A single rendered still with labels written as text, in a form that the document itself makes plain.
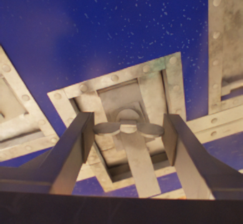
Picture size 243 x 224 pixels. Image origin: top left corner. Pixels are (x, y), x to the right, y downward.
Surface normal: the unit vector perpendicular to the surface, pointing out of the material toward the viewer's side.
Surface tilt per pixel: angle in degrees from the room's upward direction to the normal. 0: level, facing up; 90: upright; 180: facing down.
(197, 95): 90
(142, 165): 90
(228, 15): 90
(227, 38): 90
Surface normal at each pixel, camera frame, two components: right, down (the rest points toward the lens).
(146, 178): -0.03, 0.00
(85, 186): 0.14, 0.52
